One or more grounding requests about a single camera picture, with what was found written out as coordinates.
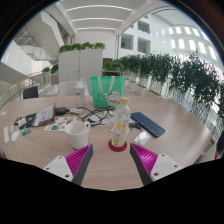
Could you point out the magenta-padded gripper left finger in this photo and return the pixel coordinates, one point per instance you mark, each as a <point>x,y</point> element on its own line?
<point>61,168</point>

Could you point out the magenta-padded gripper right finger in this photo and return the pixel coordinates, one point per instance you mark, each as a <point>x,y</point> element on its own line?
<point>163,166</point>

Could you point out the clear drink bottle yellow cap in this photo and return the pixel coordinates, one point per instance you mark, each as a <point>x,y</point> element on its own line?
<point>120,125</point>

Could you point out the clear plastic packet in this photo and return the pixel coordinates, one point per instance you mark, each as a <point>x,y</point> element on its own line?
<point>142,137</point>

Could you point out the white cup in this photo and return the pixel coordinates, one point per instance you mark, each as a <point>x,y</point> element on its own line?
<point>77,135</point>

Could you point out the dark blue keyboard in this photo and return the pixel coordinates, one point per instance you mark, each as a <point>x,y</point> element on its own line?
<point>148,124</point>

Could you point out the flat round red coaster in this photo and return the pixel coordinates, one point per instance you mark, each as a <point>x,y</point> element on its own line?
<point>117,149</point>

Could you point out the blue green tube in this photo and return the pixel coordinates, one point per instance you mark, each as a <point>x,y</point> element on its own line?
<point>26,132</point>

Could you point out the brown notebook with papers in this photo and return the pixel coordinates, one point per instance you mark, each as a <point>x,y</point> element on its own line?
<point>45,115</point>

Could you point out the black power adapter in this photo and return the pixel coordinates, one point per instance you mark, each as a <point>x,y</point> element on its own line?
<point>62,111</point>

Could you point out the small white charger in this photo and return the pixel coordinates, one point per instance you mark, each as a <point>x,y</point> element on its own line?
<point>11,129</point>

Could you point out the white power strip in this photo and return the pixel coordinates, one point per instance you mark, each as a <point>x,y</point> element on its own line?
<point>6,135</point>

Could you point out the small dark phone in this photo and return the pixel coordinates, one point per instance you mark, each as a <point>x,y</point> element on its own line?
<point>18,120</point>

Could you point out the clear shaker bottle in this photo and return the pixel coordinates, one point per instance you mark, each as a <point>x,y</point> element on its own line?
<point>79,95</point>

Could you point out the white chair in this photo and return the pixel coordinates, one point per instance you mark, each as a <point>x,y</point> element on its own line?
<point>66,88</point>

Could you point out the white paper note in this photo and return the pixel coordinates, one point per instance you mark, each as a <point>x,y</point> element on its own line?
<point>3,113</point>

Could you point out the black chair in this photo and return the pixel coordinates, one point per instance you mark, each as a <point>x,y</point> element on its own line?
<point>30,92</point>

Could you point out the green tote bag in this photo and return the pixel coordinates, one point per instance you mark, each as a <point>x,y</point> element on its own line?
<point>100,91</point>

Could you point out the glass balustrade with handrail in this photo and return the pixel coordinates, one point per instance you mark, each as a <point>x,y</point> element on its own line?
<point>16,88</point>

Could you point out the row of green plants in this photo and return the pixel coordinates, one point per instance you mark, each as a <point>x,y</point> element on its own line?
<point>186,76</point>

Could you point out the green plants in planter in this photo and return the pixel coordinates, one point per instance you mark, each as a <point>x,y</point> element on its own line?
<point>53,70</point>

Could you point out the white cabinet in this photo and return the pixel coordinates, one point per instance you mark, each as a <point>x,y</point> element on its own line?
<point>80,66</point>

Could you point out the green plants atop cabinet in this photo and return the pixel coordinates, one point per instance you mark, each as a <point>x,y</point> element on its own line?
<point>81,46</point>

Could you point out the ceiling light strips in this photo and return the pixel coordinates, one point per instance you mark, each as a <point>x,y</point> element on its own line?
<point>98,19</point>

